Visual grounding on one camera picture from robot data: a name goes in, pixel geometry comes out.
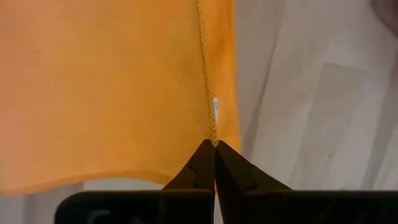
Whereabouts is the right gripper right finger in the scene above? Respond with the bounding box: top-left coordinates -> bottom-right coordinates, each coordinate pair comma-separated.
215,140 -> 292,224

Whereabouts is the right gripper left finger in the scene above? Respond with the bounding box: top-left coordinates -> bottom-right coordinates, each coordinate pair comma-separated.
162,139 -> 216,192

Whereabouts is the orange microfiber towel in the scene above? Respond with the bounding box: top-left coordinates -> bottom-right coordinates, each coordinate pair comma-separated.
0,0 -> 242,197

